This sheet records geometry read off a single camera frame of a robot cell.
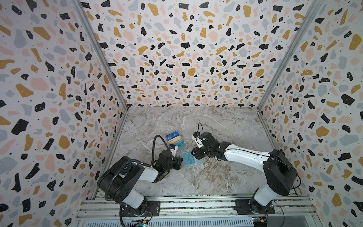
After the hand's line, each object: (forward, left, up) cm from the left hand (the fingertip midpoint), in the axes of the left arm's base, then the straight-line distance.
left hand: (185, 157), depth 89 cm
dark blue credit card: (+15, +9, +2) cm, 18 cm away
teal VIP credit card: (+9, +3, 0) cm, 10 cm away
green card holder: (0, -1, -3) cm, 3 cm away
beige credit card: (+12, +8, +2) cm, 14 cm away
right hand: (+2, -5, +7) cm, 9 cm away
